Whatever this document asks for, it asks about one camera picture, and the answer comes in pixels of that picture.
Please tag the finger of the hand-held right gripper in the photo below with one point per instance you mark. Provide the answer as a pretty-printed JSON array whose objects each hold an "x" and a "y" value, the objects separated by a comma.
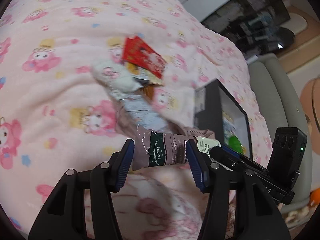
[
  {"x": 240, "y": 156},
  {"x": 225, "y": 156}
]

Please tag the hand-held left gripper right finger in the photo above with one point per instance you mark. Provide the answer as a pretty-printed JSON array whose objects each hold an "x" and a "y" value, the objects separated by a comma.
[{"x": 197, "y": 167}]

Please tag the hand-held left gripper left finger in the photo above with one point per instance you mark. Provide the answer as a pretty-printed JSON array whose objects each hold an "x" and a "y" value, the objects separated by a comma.
[{"x": 123, "y": 162}]

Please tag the mauve hand cream tube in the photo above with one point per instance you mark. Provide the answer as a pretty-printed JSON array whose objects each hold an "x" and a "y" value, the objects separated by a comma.
[{"x": 172, "y": 152}]

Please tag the black cardboard box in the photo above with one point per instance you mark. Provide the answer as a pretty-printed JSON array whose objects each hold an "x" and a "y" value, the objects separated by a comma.
[{"x": 212, "y": 110}]

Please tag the silver white packet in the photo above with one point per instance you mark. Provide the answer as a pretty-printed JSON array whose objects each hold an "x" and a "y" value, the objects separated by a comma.
[{"x": 140, "y": 110}]

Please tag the brown yellow packet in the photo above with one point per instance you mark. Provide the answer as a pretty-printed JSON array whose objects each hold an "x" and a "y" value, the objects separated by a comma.
[{"x": 147, "y": 80}]

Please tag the red printed packet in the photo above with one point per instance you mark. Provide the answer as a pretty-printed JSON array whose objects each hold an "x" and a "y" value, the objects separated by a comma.
[{"x": 143, "y": 55}]

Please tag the yellow corn snack packet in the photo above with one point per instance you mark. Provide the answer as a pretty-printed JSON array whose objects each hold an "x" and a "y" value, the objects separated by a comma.
[{"x": 235, "y": 142}]

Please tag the white printed packet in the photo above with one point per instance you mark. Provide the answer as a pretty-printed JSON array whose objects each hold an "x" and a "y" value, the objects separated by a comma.
[{"x": 228, "y": 126}]

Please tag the orange plush toy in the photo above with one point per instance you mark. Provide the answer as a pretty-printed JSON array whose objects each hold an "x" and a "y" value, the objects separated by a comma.
[{"x": 316, "y": 195}]

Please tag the beige cartoon floor mat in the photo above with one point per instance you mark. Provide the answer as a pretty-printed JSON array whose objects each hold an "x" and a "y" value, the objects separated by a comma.
[{"x": 310, "y": 100}]

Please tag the cream printed cloth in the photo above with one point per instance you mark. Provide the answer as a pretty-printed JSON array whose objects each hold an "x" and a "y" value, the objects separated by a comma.
[{"x": 297, "y": 216}]

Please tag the pink printed blanket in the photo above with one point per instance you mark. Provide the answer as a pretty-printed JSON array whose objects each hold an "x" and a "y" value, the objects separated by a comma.
[{"x": 62, "y": 92}]

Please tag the dark glass cabinet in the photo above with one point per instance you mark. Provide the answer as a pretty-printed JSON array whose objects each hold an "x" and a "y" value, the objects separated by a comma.
[{"x": 250, "y": 12}]

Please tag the grey padded bed frame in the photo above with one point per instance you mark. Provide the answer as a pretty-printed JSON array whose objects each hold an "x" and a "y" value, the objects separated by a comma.
[{"x": 265, "y": 87}]

